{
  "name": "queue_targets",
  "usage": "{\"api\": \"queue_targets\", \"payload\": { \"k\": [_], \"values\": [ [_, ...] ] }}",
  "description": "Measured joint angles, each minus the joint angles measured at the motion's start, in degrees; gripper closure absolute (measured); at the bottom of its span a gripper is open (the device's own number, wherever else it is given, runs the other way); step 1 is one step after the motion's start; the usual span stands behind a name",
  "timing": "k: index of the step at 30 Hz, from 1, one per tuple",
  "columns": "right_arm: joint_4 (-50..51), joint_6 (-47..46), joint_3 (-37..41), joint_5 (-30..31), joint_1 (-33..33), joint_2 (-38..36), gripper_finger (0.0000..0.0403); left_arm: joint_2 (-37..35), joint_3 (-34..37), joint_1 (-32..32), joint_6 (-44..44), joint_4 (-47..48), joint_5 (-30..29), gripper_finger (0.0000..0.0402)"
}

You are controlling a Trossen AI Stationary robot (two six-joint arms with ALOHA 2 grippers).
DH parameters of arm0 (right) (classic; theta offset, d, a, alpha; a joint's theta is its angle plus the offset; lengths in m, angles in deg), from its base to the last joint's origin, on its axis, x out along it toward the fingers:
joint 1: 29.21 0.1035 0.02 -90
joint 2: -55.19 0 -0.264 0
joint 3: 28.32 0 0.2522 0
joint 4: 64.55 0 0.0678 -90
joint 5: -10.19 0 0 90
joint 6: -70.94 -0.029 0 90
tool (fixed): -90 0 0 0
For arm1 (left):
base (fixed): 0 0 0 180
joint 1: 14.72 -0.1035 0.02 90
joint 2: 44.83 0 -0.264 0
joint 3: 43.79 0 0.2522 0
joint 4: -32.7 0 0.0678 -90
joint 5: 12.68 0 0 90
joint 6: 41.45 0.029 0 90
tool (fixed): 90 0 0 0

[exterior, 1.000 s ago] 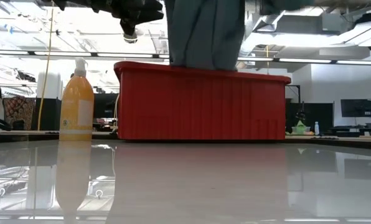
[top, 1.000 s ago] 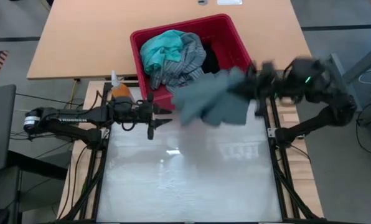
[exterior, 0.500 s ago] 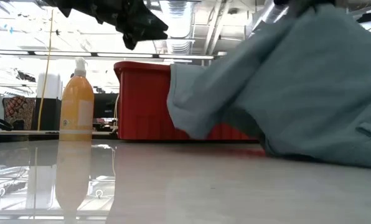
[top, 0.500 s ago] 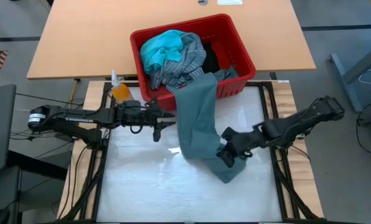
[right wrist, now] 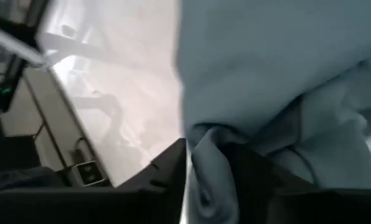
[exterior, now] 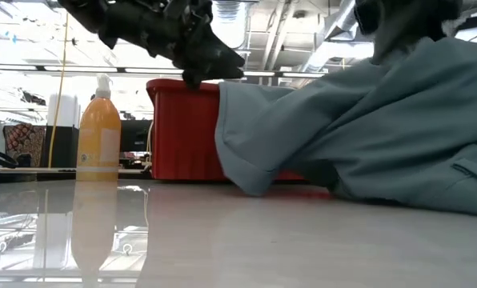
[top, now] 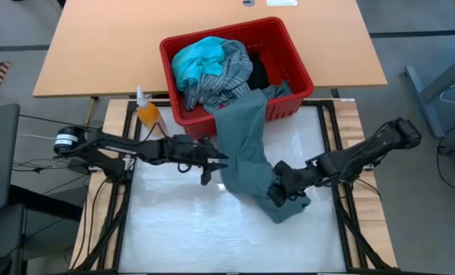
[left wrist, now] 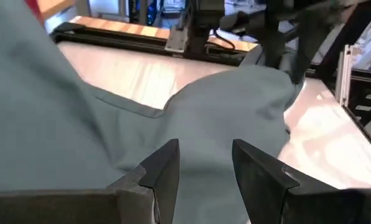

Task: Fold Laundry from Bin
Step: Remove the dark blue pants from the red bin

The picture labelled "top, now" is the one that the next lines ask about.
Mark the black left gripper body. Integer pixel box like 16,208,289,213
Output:
166,134,213,173

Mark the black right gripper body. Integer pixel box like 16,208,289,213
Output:
272,160,316,196

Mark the grey-green garment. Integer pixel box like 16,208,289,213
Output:
213,80,312,225

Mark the turquoise shirt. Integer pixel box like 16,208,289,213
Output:
171,36,228,92

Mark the red plastic laundry bin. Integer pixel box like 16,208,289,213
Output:
158,16,315,139

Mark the orange spray bottle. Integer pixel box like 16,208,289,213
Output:
134,85,167,137

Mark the grey striped garment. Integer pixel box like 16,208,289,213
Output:
182,39,254,115

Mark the black garment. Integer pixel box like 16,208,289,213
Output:
246,51,271,92

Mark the tan wooden desk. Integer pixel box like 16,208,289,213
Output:
31,0,389,99

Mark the grey metal desk leg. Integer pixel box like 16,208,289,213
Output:
404,48,455,138

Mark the dark grey panel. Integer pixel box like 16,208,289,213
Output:
0,102,21,213

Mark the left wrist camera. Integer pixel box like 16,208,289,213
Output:
199,168,214,187

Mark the black aluminium table frame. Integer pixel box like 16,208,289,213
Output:
73,98,399,275

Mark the yellow cable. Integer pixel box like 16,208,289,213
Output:
84,97,98,128

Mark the black floor cable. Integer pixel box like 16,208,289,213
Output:
436,144,455,192

